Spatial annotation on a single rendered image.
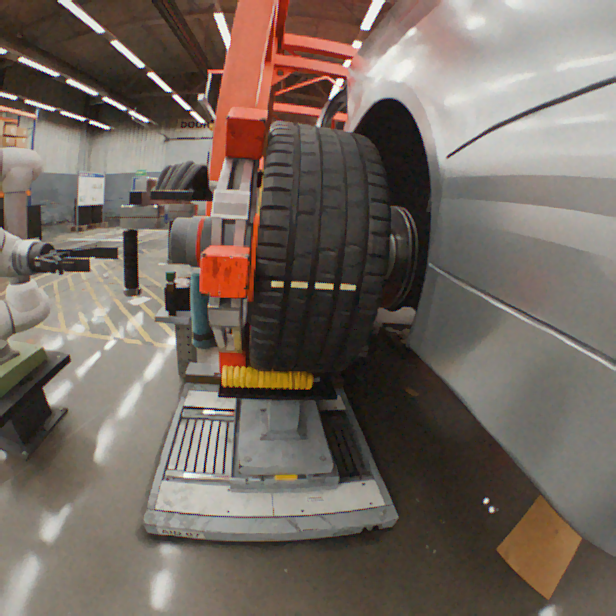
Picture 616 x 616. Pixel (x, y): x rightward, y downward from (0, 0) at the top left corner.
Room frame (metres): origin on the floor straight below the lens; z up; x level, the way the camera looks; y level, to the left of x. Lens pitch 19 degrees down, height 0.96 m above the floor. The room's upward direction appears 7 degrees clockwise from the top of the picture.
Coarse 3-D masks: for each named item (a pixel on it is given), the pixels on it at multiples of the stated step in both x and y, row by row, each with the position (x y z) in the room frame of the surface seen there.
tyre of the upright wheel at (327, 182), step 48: (288, 144) 0.55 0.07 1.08; (336, 144) 0.58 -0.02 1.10; (288, 192) 0.49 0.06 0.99; (336, 192) 0.50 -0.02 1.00; (384, 192) 0.53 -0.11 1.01; (288, 240) 0.47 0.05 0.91; (336, 240) 0.48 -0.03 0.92; (384, 240) 0.50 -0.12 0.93; (288, 288) 0.46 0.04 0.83; (336, 288) 0.48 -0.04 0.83; (288, 336) 0.48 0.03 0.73; (336, 336) 0.50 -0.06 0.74
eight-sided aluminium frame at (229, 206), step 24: (216, 192) 0.50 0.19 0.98; (240, 192) 0.51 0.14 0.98; (216, 216) 0.49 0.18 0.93; (240, 216) 0.50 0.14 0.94; (216, 240) 0.49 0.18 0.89; (240, 240) 0.50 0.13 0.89; (216, 312) 0.49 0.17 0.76; (240, 312) 0.50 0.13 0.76; (216, 336) 0.55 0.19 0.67; (240, 336) 0.56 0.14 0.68
